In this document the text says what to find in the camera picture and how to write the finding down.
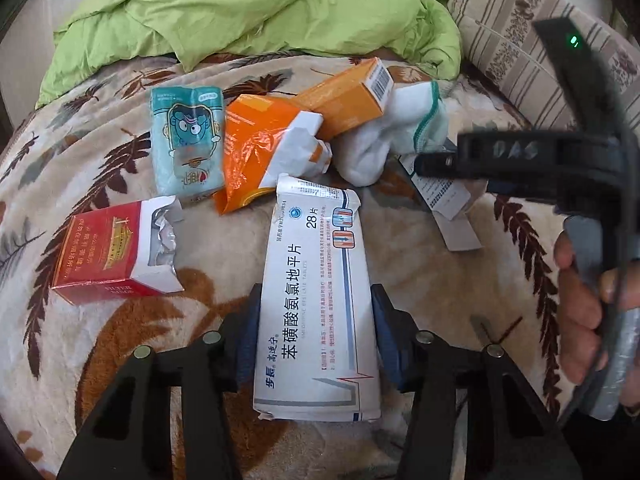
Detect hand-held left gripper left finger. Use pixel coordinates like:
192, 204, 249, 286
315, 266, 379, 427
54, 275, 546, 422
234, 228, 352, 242
57, 284, 263, 480

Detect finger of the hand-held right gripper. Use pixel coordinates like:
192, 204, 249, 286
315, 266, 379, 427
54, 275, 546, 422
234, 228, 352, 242
413, 151, 463, 179

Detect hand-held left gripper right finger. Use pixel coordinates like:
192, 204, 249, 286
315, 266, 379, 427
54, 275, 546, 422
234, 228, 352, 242
370, 284, 583, 480

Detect white paper tags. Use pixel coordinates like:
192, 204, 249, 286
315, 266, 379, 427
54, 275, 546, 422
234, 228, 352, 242
397, 152, 488, 251

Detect white medicine box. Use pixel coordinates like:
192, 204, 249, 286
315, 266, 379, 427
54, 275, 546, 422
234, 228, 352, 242
252, 174, 382, 423

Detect teal tissue packet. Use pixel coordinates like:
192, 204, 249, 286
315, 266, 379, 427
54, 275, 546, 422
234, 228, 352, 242
150, 85, 226, 203

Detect person's right hand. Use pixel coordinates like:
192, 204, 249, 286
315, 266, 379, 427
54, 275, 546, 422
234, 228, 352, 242
554, 232, 610, 386

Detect white sock with green trim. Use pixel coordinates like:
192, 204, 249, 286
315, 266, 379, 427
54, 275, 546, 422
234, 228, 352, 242
340, 80, 448, 186

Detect orange cardboard box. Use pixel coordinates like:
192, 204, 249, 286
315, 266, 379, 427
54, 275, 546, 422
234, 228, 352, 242
295, 57, 393, 141

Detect striped floral pillow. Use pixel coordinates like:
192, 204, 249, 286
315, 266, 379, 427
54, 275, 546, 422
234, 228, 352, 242
447, 0, 640, 133

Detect red cigarette box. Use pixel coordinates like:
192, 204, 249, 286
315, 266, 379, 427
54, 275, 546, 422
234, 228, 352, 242
50, 196, 186, 306

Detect orange plastic bag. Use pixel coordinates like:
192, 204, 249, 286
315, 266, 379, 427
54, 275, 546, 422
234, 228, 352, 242
212, 94, 333, 217

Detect leaf print blanket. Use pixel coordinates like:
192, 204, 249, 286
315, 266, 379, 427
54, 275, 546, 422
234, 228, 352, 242
0, 55, 601, 480

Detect green duvet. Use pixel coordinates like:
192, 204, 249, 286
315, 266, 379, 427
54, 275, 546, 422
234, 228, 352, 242
35, 0, 463, 108

